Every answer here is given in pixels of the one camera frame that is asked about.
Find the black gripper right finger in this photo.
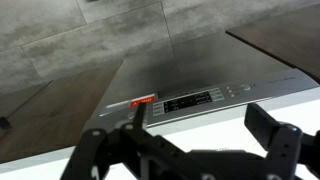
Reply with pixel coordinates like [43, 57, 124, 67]
[244, 102, 320, 180]

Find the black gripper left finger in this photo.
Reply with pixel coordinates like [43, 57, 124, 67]
[60, 101, 201, 180]

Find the brown wooden cabinet door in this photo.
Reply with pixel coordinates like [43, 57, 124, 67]
[0, 58, 125, 164]

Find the stainless steel dishwasher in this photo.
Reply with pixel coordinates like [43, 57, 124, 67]
[81, 31, 320, 134]

